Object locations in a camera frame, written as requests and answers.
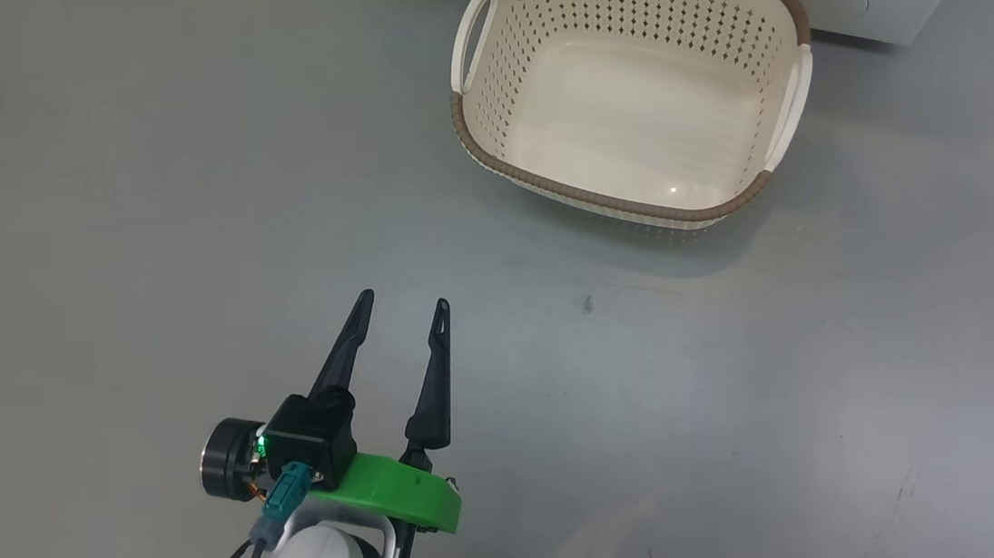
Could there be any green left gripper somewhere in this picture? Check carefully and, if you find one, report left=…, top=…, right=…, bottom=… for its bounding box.
left=185, top=281, right=473, bottom=558

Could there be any cream perforated laundry basket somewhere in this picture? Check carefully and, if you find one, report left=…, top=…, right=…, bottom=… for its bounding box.
left=440, top=0, right=830, bottom=253

